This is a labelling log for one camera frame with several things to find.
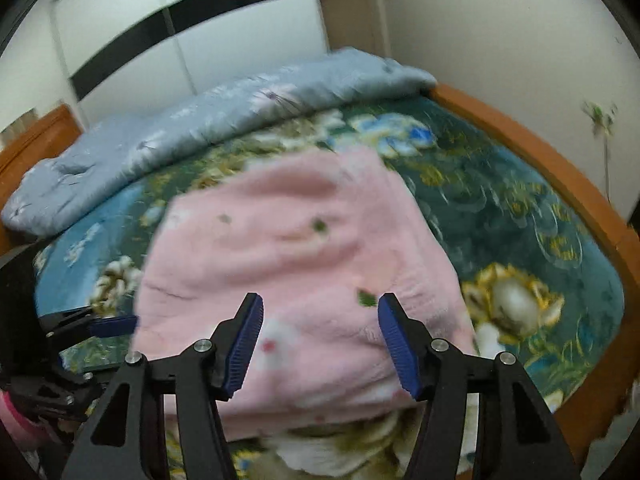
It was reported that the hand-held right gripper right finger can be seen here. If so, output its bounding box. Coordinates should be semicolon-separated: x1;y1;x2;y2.
377;292;583;480

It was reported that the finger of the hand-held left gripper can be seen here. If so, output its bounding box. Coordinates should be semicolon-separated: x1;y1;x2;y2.
39;307;139;341
55;355;118;391

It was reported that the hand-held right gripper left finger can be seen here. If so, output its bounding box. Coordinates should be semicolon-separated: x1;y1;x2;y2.
60;292;265;480

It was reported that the pink fleece garment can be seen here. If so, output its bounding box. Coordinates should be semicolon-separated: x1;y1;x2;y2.
131;147;478;433

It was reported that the person's left forearm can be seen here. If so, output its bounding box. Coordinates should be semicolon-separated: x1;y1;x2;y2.
0;389;48;453

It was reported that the teal floral plush blanket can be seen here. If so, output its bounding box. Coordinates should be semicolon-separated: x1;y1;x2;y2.
32;97;626;480

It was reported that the grey-blue floral quilt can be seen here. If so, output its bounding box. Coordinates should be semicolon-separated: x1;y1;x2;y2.
0;47;440;238

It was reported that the white wardrobe with black stripe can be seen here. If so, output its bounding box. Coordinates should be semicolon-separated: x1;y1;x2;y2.
0;0;331;131

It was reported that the wall switch panel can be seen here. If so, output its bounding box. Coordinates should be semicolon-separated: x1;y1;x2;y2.
0;107;43;138

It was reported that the flower wall sticker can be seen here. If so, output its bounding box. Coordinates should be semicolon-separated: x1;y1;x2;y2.
580;100;621;211

